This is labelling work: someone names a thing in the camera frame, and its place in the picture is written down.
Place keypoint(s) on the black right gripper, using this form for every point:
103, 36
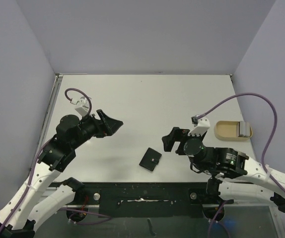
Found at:
179, 141

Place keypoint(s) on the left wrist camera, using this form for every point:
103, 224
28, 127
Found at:
82, 105

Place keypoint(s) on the beige card tray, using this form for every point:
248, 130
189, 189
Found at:
230, 131

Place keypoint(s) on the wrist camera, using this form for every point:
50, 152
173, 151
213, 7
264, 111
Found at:
82, 105
201, 125

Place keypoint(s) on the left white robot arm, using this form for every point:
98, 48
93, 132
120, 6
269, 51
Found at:
52, 160

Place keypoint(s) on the left aluminium rail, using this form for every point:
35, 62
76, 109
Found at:
49, 111

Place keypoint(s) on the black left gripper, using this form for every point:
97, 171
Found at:
106, 126

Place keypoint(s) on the black leather card holder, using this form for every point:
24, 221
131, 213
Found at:
150, 159

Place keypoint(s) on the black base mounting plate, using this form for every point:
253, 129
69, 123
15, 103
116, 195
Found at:
146, 200

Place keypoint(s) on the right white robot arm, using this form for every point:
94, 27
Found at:
258, 185

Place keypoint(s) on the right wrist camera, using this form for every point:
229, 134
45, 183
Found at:
201, 125

